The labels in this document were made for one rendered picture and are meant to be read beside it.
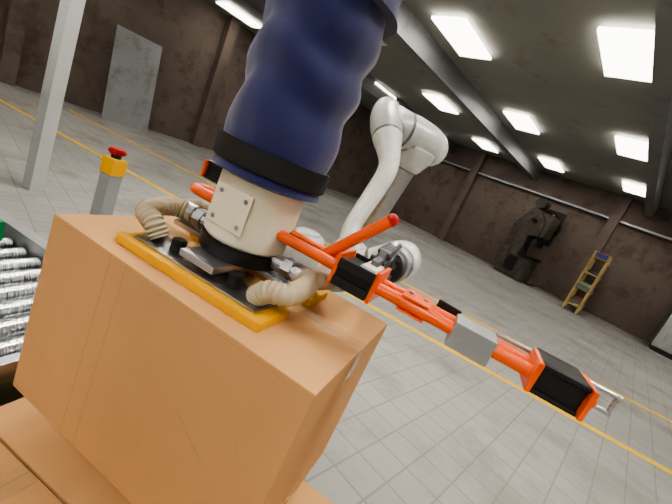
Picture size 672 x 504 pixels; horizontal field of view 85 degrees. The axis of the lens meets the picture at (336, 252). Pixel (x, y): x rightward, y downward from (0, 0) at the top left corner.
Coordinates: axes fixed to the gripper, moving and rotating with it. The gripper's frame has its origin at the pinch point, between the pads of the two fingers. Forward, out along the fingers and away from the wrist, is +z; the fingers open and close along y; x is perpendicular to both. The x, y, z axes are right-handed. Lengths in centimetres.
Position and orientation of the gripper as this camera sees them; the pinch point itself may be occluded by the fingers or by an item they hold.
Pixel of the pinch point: (367, 278)
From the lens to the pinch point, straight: 67.4
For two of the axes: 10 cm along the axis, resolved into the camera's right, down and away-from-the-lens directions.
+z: -3.5, 0.8, -9.3
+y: -3.9, 8.9, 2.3
